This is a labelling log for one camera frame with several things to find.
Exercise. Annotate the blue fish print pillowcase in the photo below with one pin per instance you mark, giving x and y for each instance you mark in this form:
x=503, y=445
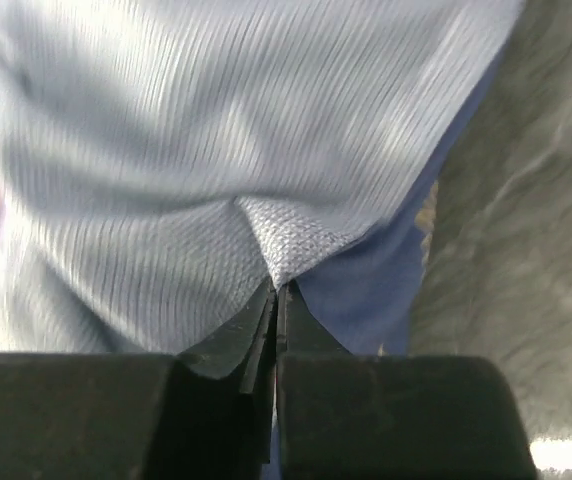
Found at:
x=162, y=160

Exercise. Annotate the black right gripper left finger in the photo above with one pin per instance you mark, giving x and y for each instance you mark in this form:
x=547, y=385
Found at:
x=203, y=414

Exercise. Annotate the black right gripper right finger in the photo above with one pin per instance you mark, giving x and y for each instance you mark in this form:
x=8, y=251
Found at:
x=348, y=416

